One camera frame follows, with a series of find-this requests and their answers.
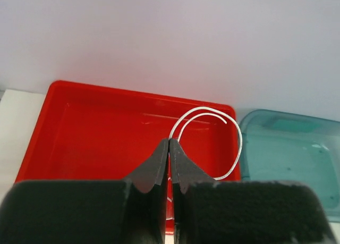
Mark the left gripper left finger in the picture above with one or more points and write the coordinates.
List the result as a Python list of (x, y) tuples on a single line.
[(145, 213)]

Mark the teal translucent plastic tub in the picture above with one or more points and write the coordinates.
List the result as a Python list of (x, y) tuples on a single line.
[(292, 147)]

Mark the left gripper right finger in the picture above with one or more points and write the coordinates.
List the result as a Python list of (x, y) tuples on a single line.
[(184, 173)]

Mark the red plastic tray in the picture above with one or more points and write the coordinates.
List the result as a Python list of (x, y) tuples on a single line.
[(71, 186)]

